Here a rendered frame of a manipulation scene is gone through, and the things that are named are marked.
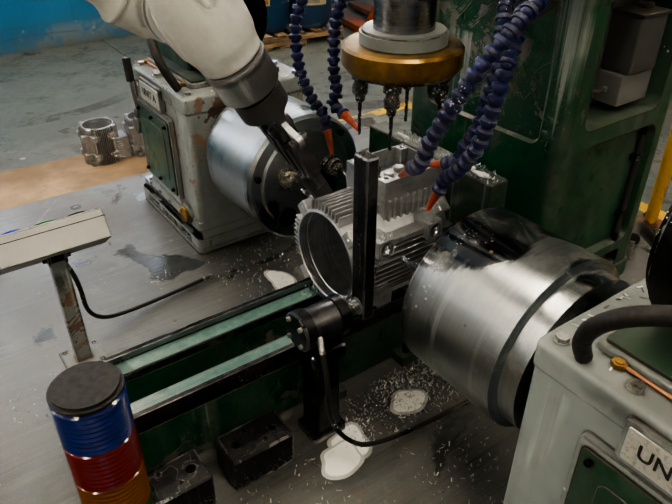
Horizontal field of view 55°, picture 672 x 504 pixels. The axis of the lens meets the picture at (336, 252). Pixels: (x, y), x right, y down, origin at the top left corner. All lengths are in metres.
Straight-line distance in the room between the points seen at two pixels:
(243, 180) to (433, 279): 0.48
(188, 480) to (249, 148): 0.58
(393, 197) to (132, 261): 0.69
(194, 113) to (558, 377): 0.90
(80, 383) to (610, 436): 0.49
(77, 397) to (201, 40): 0.46
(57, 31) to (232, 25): 5.72
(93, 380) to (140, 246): 0.99
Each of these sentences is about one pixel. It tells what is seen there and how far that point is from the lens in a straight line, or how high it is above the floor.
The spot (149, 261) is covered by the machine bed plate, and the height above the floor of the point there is 0.80.
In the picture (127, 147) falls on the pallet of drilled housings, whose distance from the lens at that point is 3.62.
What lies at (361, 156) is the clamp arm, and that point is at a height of 1.25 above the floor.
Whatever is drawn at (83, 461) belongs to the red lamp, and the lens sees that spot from 0.59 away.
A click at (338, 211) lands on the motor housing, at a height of 1.10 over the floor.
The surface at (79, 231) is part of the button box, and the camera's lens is 1.10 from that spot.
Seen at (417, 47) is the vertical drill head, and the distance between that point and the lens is 0.93.
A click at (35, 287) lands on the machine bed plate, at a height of 0.80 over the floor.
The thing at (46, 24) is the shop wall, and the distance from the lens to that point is 6.51.
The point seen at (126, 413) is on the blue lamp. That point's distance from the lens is 0.58.
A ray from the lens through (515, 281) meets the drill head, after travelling 0.79.
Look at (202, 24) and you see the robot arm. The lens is 0.83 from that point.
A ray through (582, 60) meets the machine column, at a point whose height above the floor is 1.32.
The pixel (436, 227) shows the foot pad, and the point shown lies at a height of 1.06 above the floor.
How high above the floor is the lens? 1.59
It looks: 33 degrees down
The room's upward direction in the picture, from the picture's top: straight up
